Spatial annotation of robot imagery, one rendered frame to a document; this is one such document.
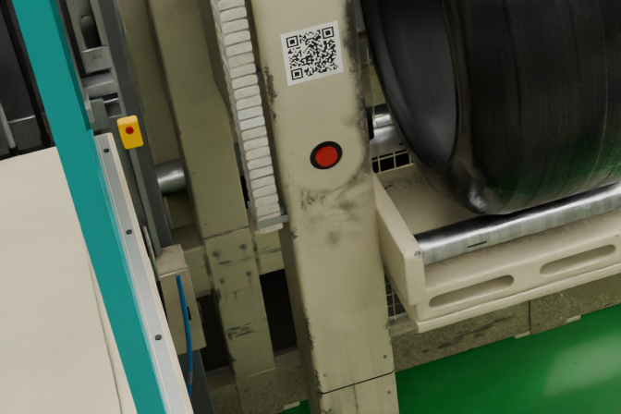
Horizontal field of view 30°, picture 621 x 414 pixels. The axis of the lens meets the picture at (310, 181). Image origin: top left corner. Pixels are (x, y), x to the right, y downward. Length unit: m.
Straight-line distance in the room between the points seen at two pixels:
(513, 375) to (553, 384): 0.09
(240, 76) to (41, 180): 0.34
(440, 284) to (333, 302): 0.18
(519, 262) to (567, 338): 1.14
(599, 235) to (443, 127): 0.31
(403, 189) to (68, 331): 0.96
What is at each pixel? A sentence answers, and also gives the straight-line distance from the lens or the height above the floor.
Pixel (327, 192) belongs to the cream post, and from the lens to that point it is 1.60.
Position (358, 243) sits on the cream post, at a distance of 1.67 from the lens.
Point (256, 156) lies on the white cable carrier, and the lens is 1.55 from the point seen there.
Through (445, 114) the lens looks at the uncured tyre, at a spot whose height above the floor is 0.93.
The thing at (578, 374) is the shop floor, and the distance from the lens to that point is 2.72.
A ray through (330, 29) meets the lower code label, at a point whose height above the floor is 1.25.
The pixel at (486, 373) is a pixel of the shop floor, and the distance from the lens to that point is 2.71.
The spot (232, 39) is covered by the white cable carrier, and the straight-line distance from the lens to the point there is 1.45.
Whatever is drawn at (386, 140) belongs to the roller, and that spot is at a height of 0.91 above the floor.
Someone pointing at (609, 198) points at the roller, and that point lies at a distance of 1.71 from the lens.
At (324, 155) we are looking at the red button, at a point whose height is 1.06.
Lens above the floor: 1.95
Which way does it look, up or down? 36 degrees down
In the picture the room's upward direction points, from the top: 8 degrees counter-clockwise
